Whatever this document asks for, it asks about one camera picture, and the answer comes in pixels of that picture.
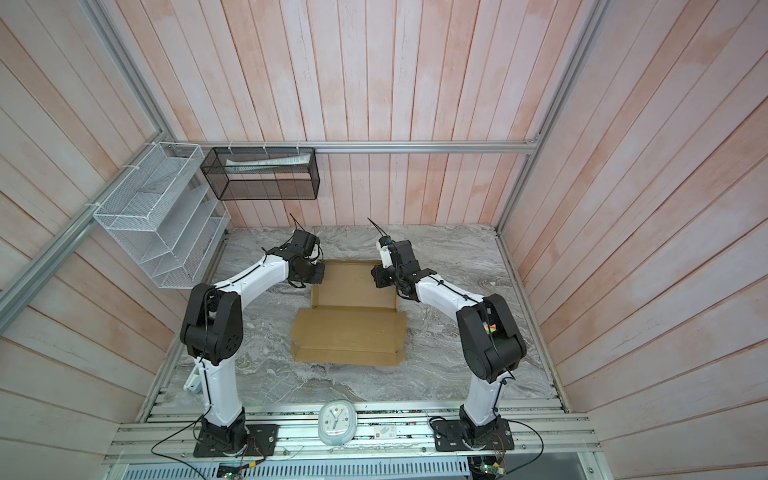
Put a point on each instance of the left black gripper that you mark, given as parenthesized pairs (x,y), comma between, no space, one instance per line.
(320,267)

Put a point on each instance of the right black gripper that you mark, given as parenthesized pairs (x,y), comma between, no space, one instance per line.
(380,276)

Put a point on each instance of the brown cardboard box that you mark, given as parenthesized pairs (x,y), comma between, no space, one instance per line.
(350,321)

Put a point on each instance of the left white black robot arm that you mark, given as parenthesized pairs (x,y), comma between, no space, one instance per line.
(213,332)

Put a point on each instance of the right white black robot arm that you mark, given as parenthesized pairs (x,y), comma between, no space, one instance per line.
(491,342)

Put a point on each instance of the white paper in basket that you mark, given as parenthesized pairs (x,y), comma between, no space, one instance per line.
(281,165)

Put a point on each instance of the pale blue alarm clock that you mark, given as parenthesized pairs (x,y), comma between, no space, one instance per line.
(337,423)

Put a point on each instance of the small white label card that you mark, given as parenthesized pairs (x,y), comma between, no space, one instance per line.
(385,432)

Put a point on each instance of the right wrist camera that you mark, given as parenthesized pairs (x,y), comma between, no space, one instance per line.
(384,252)

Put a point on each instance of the black mesh wall basket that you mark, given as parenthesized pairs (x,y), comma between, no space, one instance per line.
(235,187)

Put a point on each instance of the white wire mesh shelf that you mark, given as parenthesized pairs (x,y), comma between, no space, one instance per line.
(168,221)

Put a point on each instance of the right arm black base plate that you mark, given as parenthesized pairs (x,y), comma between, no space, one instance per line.
(462,435)

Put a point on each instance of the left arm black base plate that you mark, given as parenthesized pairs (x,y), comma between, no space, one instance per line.
(239,439)

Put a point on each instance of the aluminium front rail frame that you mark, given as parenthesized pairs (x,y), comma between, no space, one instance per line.
(549,443)

